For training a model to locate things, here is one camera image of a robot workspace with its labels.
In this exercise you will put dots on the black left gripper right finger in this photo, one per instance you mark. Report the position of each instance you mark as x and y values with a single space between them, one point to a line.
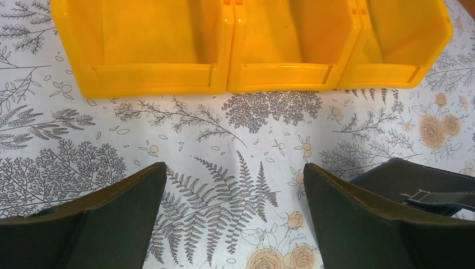
356 228

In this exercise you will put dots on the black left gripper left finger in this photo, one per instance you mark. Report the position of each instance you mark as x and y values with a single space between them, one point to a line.
109 228

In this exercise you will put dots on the blue leather card holder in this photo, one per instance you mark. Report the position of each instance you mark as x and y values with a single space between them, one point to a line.
421 187

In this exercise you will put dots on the floral table mat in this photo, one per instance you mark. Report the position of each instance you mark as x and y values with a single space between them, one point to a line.
235 196

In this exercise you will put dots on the yellow plastic bin left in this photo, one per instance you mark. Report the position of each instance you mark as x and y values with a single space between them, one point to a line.
136 48

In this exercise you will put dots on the yellow plastic bin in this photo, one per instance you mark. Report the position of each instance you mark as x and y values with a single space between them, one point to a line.
136 48
291 45
398 43

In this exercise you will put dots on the yellow plastic bin right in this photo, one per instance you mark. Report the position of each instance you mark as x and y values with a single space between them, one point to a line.
398 43

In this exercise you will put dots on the yellow plastic bin middle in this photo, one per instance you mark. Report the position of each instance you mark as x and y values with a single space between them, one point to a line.
291 45

